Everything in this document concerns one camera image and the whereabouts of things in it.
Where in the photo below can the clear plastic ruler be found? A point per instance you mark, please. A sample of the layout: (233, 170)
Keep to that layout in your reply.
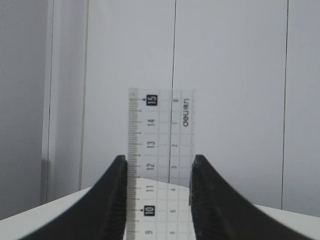
(161, 132)

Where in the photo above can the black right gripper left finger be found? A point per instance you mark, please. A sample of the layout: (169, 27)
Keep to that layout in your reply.
(96, 213)

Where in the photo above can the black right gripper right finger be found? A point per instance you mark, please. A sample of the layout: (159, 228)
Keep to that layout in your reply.
(219, 212)

